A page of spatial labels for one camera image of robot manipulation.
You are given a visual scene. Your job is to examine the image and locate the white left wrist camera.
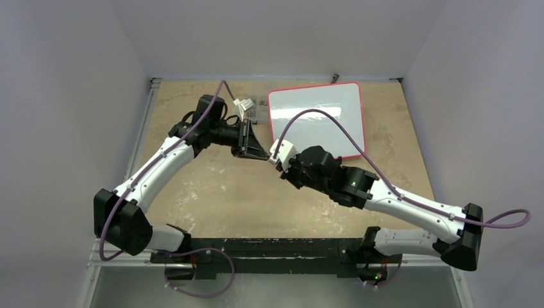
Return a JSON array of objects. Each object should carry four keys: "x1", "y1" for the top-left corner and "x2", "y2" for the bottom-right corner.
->
[{"x1": 233, "y1": 99, "x2": 255, "y2": 121}]

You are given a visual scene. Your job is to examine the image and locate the pink framed whiteboard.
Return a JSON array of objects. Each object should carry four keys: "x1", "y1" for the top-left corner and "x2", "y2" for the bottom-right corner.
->
[{"x1": 268, "y1": 81, "x2": 366, "y2": 158}]

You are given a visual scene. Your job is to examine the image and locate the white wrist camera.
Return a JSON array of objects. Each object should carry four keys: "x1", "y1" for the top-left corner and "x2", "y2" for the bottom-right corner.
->
[
  {"x1": 233, "y1": 99, "x2": 255, "y2": 121},
  {"x1": 269, "y1": 139, "x2": 298, "y2": 172}
]

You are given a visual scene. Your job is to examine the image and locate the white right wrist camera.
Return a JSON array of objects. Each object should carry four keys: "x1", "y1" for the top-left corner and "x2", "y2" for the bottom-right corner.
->
[{"x1": 269, "y1": 139, "x2": 298, "y2": 172}]

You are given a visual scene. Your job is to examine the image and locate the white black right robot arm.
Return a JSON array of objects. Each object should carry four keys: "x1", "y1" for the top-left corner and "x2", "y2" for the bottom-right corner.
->
[{"x1": 269, "y1": 141, "x2": 483, "y2": 271}]

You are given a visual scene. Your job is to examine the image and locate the clear plastic screw box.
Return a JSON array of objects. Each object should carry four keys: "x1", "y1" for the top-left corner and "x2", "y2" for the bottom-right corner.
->
[{"x1": 247, "y1": 94, "x2": 270, "y2": 124}]

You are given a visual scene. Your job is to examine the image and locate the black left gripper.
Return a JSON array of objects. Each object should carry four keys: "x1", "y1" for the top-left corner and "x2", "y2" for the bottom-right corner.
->
[{"x1": 210, "y1": 118, "x2": 269, "y2": 160}]

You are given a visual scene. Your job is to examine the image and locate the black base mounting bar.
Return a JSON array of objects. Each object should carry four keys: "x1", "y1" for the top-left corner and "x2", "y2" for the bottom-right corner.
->
[{"x1": 150, "y1": 238, "x2": 402, "y2": 280}]

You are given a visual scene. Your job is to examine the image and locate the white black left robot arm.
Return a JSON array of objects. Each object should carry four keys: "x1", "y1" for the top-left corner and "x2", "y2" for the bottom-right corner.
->
[{"x1": 93, "y1": 95, "x2": 269, "y2": 262}]

